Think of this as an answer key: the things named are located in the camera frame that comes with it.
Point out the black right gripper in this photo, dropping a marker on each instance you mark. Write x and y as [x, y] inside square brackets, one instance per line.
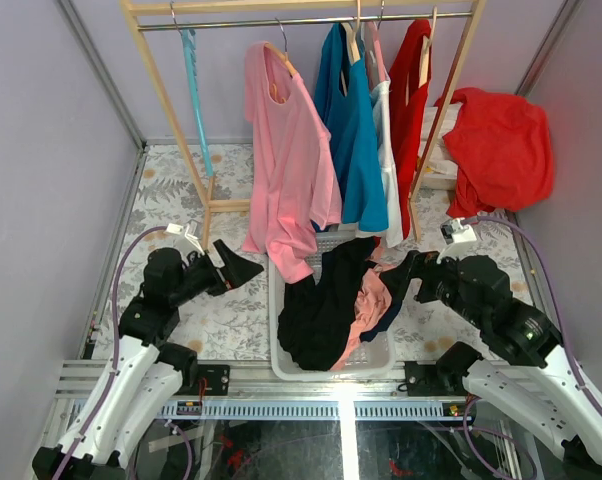
[416, 264]

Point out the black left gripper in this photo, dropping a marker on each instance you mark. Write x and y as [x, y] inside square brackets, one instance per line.
[237, 272]

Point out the black printed t-shirt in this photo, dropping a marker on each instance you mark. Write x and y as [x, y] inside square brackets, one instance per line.
[314, 324]

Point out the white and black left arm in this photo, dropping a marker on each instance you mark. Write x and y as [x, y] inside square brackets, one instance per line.
[145, 369]

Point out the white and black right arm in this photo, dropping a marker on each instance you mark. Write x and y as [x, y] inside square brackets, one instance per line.
[567, 419]

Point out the salmon pink shirt in basket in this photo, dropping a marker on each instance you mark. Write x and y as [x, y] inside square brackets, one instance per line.
[373, 299]

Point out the pink t-shirt on hanger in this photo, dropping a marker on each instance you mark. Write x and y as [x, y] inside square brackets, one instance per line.
[295, 188]

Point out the blue t-shirt on hanger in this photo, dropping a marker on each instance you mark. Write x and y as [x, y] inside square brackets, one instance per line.
[343, 102]

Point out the red t-shirt on hanger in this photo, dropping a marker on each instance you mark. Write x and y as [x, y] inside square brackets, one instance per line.
[407, 102]

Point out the white and pink hung shirt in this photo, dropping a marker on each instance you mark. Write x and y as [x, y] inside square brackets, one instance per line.
[379, 87]

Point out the wooden hanger under red shirt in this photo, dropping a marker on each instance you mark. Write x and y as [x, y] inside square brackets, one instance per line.
[425, 51]

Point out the wooden hanger under pink shirt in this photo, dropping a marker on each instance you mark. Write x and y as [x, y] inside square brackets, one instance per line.
[282, 55]

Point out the blue plastic hanger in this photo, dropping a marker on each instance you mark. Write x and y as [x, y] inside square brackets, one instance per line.
[188, 40]

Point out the wooden hanger under blue shirt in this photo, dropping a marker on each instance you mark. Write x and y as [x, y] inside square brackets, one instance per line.
[352, 48]

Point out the navy garment in basket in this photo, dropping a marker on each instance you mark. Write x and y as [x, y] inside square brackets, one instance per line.
[383, 324]

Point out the floral patterned floor mat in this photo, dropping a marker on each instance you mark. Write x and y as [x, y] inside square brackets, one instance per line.
[235, 326]

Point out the white plastic laundry basket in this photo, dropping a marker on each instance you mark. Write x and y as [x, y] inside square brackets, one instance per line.
[370, 358]

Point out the red cloth pile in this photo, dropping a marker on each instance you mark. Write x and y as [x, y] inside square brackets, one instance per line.
[502, 148]

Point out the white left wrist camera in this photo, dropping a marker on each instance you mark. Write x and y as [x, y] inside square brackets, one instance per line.
[185, 241]

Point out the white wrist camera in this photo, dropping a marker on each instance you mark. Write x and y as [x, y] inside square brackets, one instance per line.
[185, 241]
[459, 238]

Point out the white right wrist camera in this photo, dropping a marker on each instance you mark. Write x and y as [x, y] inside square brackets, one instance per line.
[459, 238]

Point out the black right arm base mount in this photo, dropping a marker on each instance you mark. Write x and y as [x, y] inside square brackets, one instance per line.
[424, 380]

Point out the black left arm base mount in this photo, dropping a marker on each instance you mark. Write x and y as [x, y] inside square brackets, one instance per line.
[207, 380]

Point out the white slotted cable duct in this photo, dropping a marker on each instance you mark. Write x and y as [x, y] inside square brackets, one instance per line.
[395, 410]

